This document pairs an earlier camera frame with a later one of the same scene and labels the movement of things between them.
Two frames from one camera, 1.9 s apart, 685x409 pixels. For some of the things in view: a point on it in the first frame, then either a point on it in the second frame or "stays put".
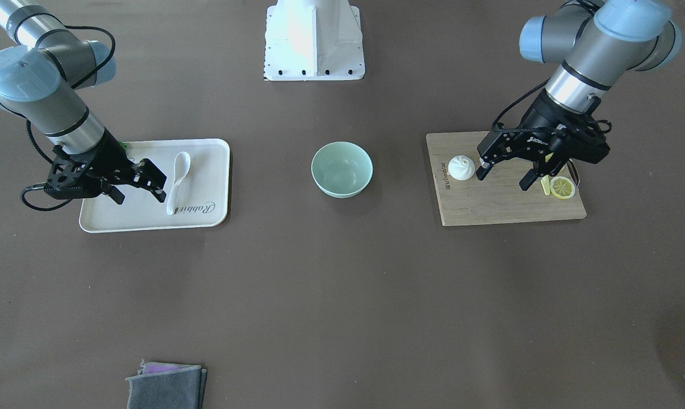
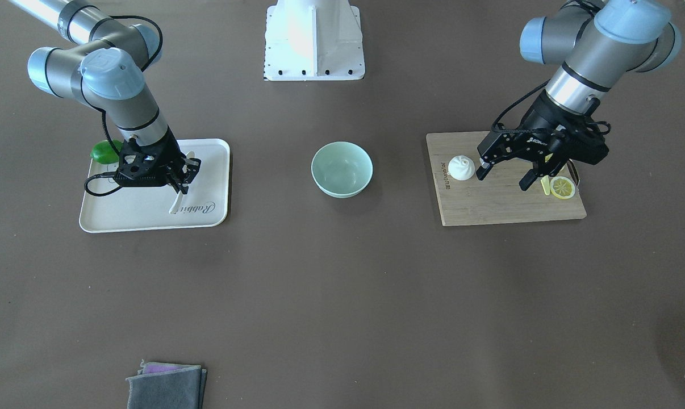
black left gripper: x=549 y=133 stays put
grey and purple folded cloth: x=161 y=385 stays put
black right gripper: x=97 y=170 → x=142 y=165
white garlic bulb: x=461 y=167 stays put
